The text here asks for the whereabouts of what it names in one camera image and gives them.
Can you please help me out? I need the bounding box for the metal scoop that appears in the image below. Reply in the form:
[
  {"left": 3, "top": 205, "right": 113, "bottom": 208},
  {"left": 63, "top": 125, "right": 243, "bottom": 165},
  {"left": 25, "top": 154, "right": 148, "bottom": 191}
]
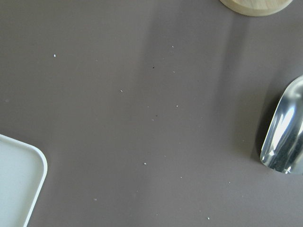
[{"left": 260, "top": 76, "right": 303, "bottom": 175}]

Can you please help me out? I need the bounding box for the cream rectangular tray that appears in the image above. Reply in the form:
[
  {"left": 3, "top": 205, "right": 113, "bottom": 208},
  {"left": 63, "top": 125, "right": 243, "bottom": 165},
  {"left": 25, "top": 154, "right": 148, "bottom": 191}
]
[{"left": 0, "top": 135, "right": 48, "bottom": 227}]

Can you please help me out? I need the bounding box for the wooden mug tree stand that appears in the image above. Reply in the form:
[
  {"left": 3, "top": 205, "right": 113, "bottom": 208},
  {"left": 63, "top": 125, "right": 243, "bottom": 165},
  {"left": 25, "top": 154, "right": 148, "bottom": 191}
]
[{"left": 220, "top": 0, "right": 293, "bottom": 17}]

